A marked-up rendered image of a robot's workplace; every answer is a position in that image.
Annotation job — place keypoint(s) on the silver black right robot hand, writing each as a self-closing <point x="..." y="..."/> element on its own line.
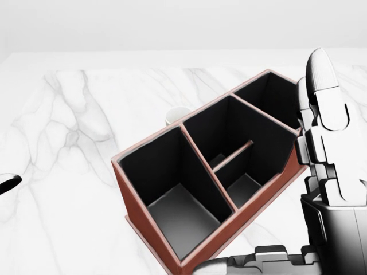
<point x="332" y="160"/>

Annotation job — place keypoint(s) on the red-brown desk caddy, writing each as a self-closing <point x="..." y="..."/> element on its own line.
<point x="183" y="172"/>

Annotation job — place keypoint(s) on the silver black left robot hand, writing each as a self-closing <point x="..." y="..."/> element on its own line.
<point x="10" y="183"/>

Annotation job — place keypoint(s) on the white mug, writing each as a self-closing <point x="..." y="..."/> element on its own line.
<point x="175" y="114"/>

